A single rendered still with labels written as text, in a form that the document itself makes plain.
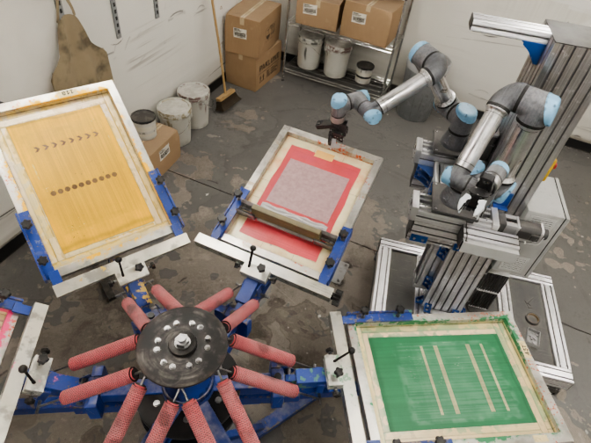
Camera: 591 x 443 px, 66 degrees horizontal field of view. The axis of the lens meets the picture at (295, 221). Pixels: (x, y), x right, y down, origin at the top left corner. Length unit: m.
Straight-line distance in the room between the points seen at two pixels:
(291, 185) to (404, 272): 1.31
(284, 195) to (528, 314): 1.95
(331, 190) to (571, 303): 2.35
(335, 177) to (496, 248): 0.86
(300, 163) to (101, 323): 1.70
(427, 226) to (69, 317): 2.33
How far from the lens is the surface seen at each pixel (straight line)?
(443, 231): 2.45
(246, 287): 2.04
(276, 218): 2.17
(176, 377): 1.57
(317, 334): 3.19
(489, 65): 5.54
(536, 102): 2.02
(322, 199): 2.35
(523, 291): 3.67
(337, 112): 2.30
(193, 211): 3.89
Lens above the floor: 2.70
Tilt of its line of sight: 45 degrees down
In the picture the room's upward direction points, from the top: 8 degrees clockwise
